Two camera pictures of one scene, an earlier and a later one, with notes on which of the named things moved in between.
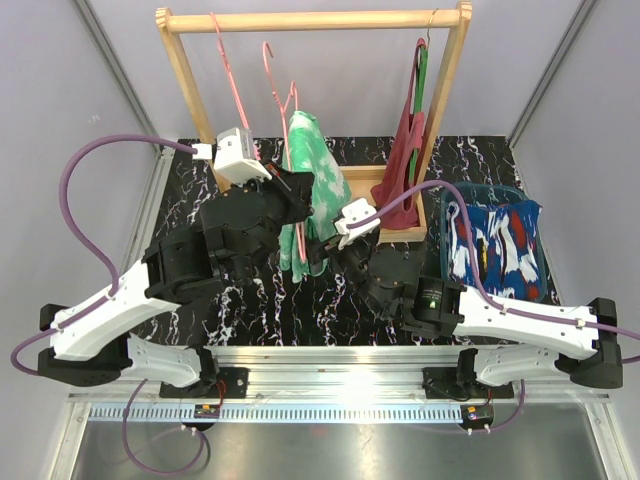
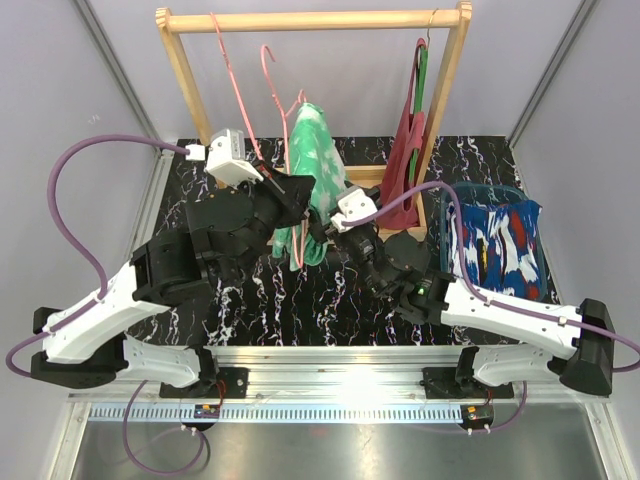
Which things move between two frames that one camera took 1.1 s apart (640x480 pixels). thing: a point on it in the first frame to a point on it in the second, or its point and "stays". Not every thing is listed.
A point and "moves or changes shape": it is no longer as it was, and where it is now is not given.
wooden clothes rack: (436, 19) stays
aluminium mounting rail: (330, 384) stays
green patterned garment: (305, 146) moves or changes shape
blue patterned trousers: (508, 248) stays
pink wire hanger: (282, 109) moves or changes shape
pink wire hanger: (234, 83) stays
